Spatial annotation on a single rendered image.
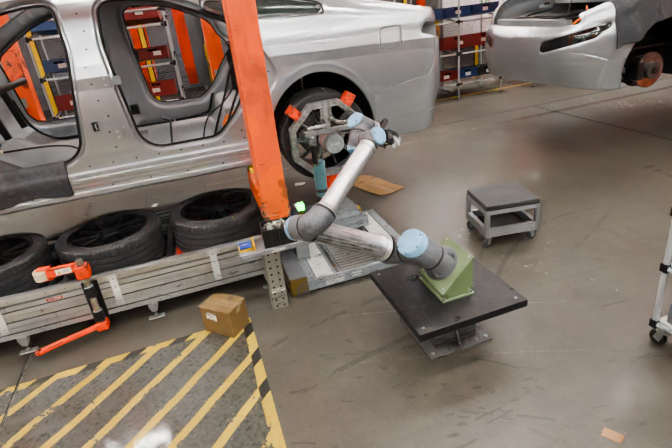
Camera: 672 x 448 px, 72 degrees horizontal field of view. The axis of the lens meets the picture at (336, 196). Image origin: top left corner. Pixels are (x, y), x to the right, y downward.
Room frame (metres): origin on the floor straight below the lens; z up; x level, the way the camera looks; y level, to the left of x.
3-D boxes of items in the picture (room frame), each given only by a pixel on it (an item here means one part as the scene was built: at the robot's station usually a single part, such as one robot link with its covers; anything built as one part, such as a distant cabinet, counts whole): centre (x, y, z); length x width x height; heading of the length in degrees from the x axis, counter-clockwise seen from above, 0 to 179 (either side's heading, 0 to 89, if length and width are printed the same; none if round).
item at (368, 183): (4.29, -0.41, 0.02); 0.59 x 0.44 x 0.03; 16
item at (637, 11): (4.23, -2.87, 1.36); 0.71 x 0.30 x 0.51; 106
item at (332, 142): (3.17, -0.01, 0.85); 0.21 x 0.14 x 0.14; 16
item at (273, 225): (2.52, 0.37, 0.51); 0.20 x 0.14 x 0.13; 102
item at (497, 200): (3.06, -1.20, 0.17); 0.43 x 0.36 x 0.34; 96
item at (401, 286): (2.08, -0.51, 0.15); 0.60 x 0.60 x 0.30; 16
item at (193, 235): (3.07, 0.86, 0.39); 0.66 x 0.66 x 0.24
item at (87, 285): (2.39, 1.52, 0.30); 0.09 x 0.05 x 0.50; 106
